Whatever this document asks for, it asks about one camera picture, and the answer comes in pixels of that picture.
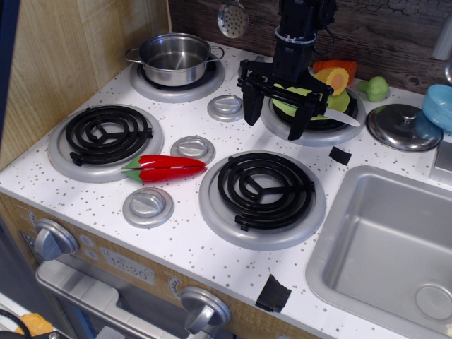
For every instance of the black tape piece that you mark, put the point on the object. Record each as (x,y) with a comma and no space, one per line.
(340,156)
(273,296)

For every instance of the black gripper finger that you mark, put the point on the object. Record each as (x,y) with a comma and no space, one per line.
(303,116)
(253,102)

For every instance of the front right stove burner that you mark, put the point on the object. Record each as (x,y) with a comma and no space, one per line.
(262,201)

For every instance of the silver knob front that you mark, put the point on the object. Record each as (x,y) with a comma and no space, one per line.
(148,208)

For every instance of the blue plastic bowl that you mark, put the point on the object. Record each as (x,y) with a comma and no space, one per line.
(436,106)

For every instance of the black tape piece back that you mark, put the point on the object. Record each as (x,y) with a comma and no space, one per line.
(340,156)

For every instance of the back right stove burner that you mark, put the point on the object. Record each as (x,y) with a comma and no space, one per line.
(312,137)

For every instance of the silver knob back centre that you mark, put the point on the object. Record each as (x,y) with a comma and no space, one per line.
(226,108)

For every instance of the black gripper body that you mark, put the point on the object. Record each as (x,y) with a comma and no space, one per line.
(289,68)

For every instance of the green toy broccoli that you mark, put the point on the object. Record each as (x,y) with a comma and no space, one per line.
(376,88)

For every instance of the left oven dial knob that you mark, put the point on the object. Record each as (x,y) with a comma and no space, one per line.
(53,240)

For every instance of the front left stove burner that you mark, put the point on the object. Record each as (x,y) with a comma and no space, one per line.
(93,145)

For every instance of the oven clock display panel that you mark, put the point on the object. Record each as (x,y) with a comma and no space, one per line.
(129,266)

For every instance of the silver knob middle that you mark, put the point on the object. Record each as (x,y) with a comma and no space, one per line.
(195,147)

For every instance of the hanging silver skimmer spoon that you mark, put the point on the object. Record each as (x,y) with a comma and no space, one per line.
(232,19)

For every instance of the green round plate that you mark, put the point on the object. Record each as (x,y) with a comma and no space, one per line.
(337,102)

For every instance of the red toy chili pepper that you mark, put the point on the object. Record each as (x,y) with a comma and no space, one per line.
(159,168)

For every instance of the silver sink basin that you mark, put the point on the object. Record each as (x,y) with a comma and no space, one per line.
(384,253)

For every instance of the orange object bottom left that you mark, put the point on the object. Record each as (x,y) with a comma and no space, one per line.
(36,324)

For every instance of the stove burner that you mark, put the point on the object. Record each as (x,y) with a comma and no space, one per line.
(93,145)
(312,137)
(205,86)
(262,201)

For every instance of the oven dial knob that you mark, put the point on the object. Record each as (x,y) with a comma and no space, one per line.
(53,240)
(204,309)

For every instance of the stainless steel pot lid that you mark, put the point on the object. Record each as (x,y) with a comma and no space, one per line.
(403,127)

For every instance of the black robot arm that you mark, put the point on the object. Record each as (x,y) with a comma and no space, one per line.
(298,18)

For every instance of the yellow toy corn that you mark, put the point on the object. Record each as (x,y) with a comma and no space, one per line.
(335,77)

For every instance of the silver oven door handle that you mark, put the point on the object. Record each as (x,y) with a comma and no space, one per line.
(118,305)

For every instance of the silver faucet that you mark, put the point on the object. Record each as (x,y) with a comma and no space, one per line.
(442,48)

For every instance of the orange toy carrot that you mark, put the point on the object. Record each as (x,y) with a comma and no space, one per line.
(349,66)

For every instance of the blue handled toy knife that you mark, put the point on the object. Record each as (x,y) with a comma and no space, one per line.
(339,116)

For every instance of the silver knob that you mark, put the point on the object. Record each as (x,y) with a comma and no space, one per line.
(195,147)
(226,108)
(148,208)

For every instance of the back left stove burner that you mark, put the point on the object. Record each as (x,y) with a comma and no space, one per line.
(205,86)

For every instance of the black tape piece front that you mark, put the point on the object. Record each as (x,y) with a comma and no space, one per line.
(273,296)

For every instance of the right oven dial knob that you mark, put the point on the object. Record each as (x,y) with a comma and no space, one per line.
(204,309)

